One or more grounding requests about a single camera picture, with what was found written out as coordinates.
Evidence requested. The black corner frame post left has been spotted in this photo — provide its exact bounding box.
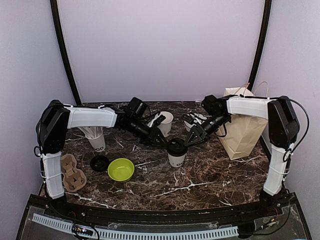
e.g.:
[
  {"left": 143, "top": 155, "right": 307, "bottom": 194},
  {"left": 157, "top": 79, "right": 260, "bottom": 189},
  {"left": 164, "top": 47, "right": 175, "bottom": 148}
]
[{"left": 49, "top": 0, "right": 82, "bottom": 105}]

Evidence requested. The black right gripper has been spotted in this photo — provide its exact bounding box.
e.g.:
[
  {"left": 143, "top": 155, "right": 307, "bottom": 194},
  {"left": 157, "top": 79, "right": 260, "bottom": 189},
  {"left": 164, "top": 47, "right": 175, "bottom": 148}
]
[{"left": 184, "top": 113, "right": 229, "bottom": 147}]

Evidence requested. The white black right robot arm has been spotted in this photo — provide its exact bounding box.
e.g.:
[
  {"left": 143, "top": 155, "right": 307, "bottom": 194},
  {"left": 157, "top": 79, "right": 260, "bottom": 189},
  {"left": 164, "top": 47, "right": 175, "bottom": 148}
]
[{"left": 184, "top": 95, "right": 300, "bottom": 196}]

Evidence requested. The white scalloped ceramic bowl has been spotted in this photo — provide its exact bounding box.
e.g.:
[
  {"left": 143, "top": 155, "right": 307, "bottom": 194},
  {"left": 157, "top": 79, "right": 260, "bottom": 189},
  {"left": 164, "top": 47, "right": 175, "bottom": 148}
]
[{"left": 182, "top": 112, "right": 209, "bottom": 132}]

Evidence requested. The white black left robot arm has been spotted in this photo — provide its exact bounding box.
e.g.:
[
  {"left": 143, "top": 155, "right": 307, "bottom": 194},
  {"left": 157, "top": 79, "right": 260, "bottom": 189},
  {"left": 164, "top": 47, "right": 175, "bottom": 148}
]
[{"left": 34, "top": 97, "right": 168, "bottom": 218}]

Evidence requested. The lime green bowl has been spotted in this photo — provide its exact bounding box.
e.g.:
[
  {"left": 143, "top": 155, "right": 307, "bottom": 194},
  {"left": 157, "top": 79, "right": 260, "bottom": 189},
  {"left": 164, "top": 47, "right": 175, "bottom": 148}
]
[{"left": 107, "top": 158, "right": 135, "bottom": 182}]

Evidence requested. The brown cardboard cup carrier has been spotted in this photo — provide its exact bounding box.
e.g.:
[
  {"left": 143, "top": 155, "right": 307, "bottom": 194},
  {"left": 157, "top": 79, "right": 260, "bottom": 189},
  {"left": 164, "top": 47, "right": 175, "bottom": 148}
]
[{"left": 61, "top": 154, "right": 87, "bottom": 193}]

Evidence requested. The black corner frame post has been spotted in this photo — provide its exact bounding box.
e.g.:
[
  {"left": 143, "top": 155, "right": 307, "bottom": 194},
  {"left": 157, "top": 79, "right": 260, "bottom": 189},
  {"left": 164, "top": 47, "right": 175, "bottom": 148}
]
[
  {"left": 247, "top": 0, "right": 272, "bottom": 91},
  {"left": 49, "top": 0, "right": 82, "bottom": 105}
]

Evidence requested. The white slotted cable duct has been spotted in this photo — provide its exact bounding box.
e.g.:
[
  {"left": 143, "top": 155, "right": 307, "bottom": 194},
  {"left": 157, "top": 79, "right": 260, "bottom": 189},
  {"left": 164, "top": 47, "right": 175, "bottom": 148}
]
[{"left": 31, "top": 213, "right": 239, "bottom": 240}]

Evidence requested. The bundle of white wrapped straws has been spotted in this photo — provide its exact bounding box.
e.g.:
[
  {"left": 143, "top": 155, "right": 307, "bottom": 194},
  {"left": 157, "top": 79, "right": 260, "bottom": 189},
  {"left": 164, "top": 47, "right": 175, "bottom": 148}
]
[{"left": 78, "top": 126, "right": 103, "bottom": 140}]

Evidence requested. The black corner frame post right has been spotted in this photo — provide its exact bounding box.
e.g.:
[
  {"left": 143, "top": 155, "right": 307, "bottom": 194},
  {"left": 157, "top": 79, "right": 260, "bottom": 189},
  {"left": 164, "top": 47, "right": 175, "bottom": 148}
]
[{"left": 247, "top": 0, "right": 272, "bottom": 91}]

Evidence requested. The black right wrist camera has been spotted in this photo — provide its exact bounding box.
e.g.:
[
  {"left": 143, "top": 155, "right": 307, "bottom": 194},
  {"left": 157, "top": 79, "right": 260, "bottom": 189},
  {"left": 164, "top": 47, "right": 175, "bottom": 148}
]
[{"left": 201, "top": 94, "right": 225, "bottom": 116}]

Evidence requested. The black plastic cup lid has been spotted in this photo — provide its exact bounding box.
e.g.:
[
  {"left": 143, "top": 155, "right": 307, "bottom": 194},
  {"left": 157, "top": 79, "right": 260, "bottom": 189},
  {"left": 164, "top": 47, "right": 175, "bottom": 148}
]
[{"left": 90, "top": 155, "right": 110, "bottom": 172}]

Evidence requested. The black front table rail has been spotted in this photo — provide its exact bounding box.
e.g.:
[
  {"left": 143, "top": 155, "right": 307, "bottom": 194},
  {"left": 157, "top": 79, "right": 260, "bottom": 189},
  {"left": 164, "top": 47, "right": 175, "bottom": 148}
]
[{"left": 22, "top": 193, "right": 303, "bottom": 229}]

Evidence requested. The white cup holding straws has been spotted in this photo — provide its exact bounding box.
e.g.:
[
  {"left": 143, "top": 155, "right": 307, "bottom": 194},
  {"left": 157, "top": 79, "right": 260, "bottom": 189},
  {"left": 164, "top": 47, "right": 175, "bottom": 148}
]
[{"left": 88, "top": 134, "right": 106, "bottom": 152}]

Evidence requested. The white paper coffee cup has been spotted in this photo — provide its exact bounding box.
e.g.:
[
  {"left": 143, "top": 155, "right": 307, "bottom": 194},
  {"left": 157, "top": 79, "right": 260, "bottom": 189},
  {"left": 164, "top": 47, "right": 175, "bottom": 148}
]
[{"left": 167, "top": 150, "right": 188, "bottom": 168}]

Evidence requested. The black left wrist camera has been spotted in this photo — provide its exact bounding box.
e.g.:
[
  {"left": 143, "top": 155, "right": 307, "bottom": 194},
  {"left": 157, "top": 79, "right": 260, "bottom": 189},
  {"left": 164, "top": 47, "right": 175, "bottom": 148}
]
[{"left": 126, "top": 97, "right": 147, "bottom": 118}]

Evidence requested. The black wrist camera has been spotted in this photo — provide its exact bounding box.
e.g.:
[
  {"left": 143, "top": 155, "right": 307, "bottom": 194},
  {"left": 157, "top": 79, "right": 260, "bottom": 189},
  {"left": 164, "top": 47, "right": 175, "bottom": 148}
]
[
  {"left": 126, "top": 97, "right": 147, "bottom": 118},
  {"left": 201, "top": 94, "right": 225, "bottom": 116}
]

